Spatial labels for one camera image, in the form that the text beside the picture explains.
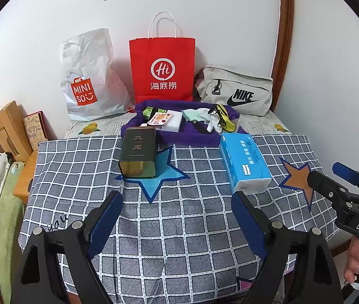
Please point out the mint white sock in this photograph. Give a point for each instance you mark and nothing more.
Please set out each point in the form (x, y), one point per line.
(193, 114)

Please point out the purple towel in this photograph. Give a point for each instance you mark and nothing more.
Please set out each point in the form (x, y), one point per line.
(179, 137)

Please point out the wooden headboard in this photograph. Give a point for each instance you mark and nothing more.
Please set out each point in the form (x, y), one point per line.
(5, 126)

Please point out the small green tissue packet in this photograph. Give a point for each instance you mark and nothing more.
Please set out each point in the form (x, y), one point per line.
(148, 111)

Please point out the white foam block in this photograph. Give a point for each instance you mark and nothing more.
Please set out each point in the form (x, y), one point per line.
(173, 123)

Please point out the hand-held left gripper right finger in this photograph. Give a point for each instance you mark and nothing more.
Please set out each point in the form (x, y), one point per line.
(249, 224)

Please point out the white plastic shopping bag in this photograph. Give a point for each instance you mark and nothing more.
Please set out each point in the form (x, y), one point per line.
(94, 60)

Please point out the dark green tin box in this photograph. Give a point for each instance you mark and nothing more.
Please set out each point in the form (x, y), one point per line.
(136, 152)

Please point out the brown wooden door frame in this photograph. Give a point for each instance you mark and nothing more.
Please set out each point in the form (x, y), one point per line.
(285, 38)

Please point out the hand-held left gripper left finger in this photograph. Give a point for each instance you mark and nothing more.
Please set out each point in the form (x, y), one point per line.
(106, 221)

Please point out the brown patterned book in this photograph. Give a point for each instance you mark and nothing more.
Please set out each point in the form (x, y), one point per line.
(35, 129)

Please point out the grey checkered tablecloth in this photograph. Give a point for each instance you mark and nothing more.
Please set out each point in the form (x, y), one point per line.
(182, 243)

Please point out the blue tissue pack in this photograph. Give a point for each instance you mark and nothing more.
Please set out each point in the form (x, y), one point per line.
(246, 161)

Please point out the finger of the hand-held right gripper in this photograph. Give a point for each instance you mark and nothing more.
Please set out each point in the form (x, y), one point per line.
(347, 171)
(325, 183)

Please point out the red paper bag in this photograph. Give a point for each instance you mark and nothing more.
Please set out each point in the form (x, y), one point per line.
(162, 50)

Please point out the light green blanket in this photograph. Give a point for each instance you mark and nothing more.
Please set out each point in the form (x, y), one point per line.
(7, 221)

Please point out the grey waist bag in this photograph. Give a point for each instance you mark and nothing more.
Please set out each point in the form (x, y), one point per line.
(246, 82)

